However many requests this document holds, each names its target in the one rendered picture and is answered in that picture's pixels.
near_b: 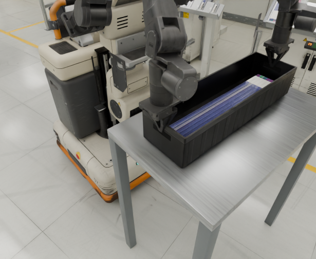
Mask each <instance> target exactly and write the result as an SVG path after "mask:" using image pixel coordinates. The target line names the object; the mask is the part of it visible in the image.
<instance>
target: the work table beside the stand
mask: <svg viewBox="0 0 316 259"><path fill-rule="evenodd" d="M107 133H108V139H109V145H110V151H111V157H112V161H113V167H114V173H115V179H116V185H117V191H118V197H119V204H120V209H121V215H122V221H123V228H124V234H125V240H126V244H127V245H128V246H129V247H130V249H131V248H132V247H133V246H135V245H136V244H137V243H136V234H135V225H134V216H133V207H132V198H131V189H130V184H129V175H128V166H127V157H126V154H128V155H129V156H131V157H132V158H133V159H134V160H135V161H136V162H137V163H138V164H139V165H140V166H141V167H142V168H143V169H145V170H146V171H147V172H148V173H149V174H150V175H151V176H152V177H153V178H154V179H155V180H156V181H157V182H158V183H160V184H161V185H162V186H163V187H164V188H165V189H166V190H167V191H168V192H169V193H170V194H171V195H173V196H174V197H175V198H176V199H177V200H178V201H179V202H180V203H181V204H182V205H183V206H184V207H185V208H186V209H188V210H189V211H190V212H191V213H192V214H193V215H194V216H195V217H196V218H197V219H198V220H199V226H198V231H197V236H196V241H195V246H194V251H193V256H192V259H211V256H212V253H213V250H214V247H215V243H216V240H217V237H218V234H219V230H220V227H221V224H222V222H223V221H224V220H225V219H226V218H227V217H228V216H229V215H230V214H231V213H232V212H233V211H234V210H235V209H236V208H237V207H239V206H240V205H241V204H242V203H243V202H244V201H245V200H246V199H247V198H248V197H249V196H250V195H251V194H252V193H253V192H254V191H255V190H256V189H257V188H258V187H259V186H260V185H261V184H262V183H263V182H265V181H266V180H267V179H268V178H269V177H270V176H271V175H272V174H273V173H274V172H275V171H276V170H277V169H278V168H279V167H280V166H281V165H282V164H283V163H284V162H285V161H286V160H287V159H288V158H290V157H291V156H292V155H293V154H294V153H295V152H296V151H297V150H298V149H299V148H300V147H301V146H302V145H303V147H302V149H301V150H300V152H299V154H298V156H297V158H296V160H295V162H294V164H293V166H292V168H291V170H290V172H289V174H288V176H287V178H286V180H285V182H284V184H283V186H282V188H281V190H280V192H279V194H278V196H277V197H276V199H275V201H274V203H273V205H272V207H271V209H270V211H269V213H268V215H267V217H266V219H265V221H264V222H265V223H266V224H268V225H269V226H272V224H273V223H274V222H275V220H276V218H277V216H278V215H279V213H280V211H281V209H282V207H283V206H284V204H285V202H286V200H287V199H288V197H289V195H290V193H291V191H292V190H293V188H294V186H295V184H296V182H297V181H298V179H299V177H300V175H301V174H302V172H303V170H304V168H305V166H306V165H307V163H308V161H309V159H310V157H311V156H312V154H313V152H314V150H315V149H316V98H315V97H313V96H310V95H308V94H305V93H303V92H301V91H299V90H296V89H294V88H292V87H290V88H289V90H288V93H287V94H285V95H284V96H283V97H281V98H280V99H278V100H277V101H276V102H274V103H273V104H271V105H270V106H269V107H267V108H266V109H265V110H263V111H262V112H261V113H259V114H258V115H256V116H255V117H254V118H252V119H251V120H249V121H248V122H247V123H245V124H244V125H242V126H241V127H240V128H238V129H237V130H235V131H234V132H233V133H231V134H230V135H228V136H227V137H226V138H224V139H223V140H222V141H220V142H219V143H217V144H216V145H214V146H213V147H212V148H210V149H209V150H207V151H206V152H205V153H203V154H202V155H200V156H199V157H198V158H196V159H195V160H193V161H192V162H191V163H189V164H188V165H186V166H185V167H184V168H181V167H180V166H179V165H178V164H176V163H175V162H174V161H173V160H171V159H170V158H169V157H168V156H167V155H165V154H164V153H163V152H162V151H161V150H159V149H158V148H157V147H155V146H154V145H153V144H152V143H150V142H149V141H148V140H147V139H146V138H144V136H143V116H142V112H140V113H138V114H136V115H134V116H132V117H130V118H128V119H126V120H124V121H122V122H120V123H118V124H116V125H114V126H113V127H111V128H109V129H107Z"/></svg>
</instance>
